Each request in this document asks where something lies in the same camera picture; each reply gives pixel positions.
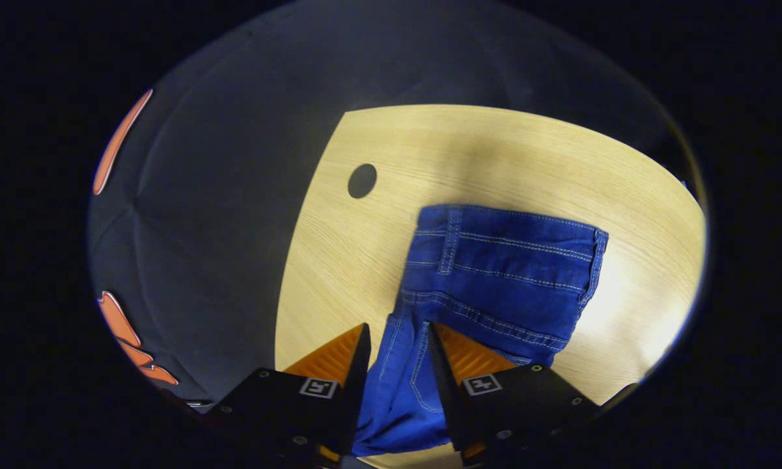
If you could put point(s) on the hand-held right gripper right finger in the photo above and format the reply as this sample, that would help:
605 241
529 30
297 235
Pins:
449 397

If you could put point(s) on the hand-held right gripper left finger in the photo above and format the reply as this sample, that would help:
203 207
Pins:
355 397

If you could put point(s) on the blue denim jeans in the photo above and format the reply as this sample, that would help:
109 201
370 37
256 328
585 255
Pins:
495 273

